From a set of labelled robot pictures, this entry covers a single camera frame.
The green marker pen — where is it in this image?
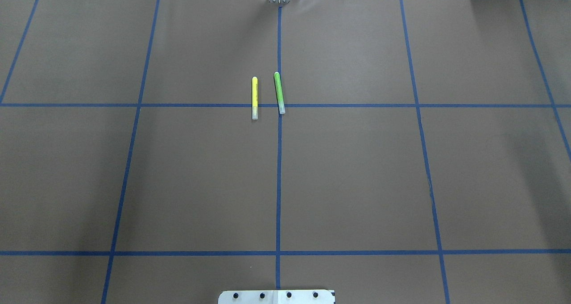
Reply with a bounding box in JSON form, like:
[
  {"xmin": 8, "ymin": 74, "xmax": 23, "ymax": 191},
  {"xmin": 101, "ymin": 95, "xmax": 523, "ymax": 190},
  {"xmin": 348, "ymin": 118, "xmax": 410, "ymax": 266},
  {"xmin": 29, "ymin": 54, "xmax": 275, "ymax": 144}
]
[{"xmin": 273, "ymin": 71, "xmax": 286, "ymax": 115}]

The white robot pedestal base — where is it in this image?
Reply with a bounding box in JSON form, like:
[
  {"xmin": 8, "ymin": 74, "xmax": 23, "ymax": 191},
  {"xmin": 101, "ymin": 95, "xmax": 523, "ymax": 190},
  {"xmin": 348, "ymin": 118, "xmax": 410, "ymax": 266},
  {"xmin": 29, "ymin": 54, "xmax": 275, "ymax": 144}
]
[{"xmin": 218, "ymin": 289, "xmax": 336, "ymax": 304}]

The yellow marker pen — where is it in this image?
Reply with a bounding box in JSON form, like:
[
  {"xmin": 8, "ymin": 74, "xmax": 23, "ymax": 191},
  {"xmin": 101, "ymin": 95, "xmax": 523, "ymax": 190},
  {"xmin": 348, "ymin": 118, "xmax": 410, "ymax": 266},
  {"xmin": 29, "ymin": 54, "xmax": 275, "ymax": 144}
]
[{"xmin": 251, "ymin": 76, "xmax": 259, "ymax": 120}]

